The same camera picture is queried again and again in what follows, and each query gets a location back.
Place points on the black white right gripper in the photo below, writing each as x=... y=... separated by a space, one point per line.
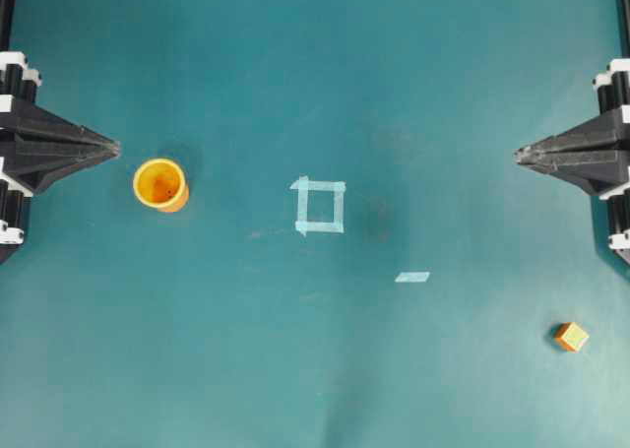
x=580 y=155

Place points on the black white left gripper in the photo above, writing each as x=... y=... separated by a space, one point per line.
x=36 y=167

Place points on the orange plastic cup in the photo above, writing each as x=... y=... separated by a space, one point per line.
x=161 y=184

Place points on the small orange wooden block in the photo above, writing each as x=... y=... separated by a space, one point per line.
x=570 y=337

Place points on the light blue tape strip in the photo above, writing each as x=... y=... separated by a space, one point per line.
x=412 y=277

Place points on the light blue tape square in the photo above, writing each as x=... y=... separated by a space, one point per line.
x=320 y=205

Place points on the black left frame post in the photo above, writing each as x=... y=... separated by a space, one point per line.
x=6 y=20

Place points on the black frame post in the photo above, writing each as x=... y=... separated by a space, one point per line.
x=6 y=20
x=623 y=20

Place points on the black right frame post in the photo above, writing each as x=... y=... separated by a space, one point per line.
x=623 y=20

